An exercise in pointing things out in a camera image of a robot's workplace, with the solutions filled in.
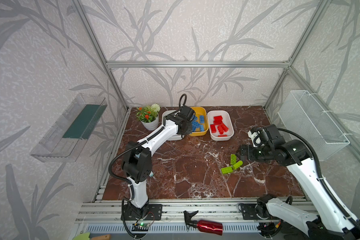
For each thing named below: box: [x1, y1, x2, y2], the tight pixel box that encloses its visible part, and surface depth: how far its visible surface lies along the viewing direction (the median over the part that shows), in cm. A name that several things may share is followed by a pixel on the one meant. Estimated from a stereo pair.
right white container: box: [207, 110, 235, 141], surface depth 107 cm
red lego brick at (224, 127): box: [220, 122, 229, 132], surface depth 107 cm
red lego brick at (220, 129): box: [217, 125, 224, 135], surface depth 107 cm
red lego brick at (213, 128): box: [210, 124, 217, 133], surface depth 107 cm
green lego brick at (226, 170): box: [221, 166, 233, 174], surface depth 88 cm
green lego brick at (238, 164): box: [232, 160, 243, 170], surface depth 90 cm
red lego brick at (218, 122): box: [213, 118, 225, 127], surface depth 111 cm
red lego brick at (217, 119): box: [213, 115, 223, 123], surface depth 114 cm
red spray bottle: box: [183, 210, 223, 236], surface depth 69 cm
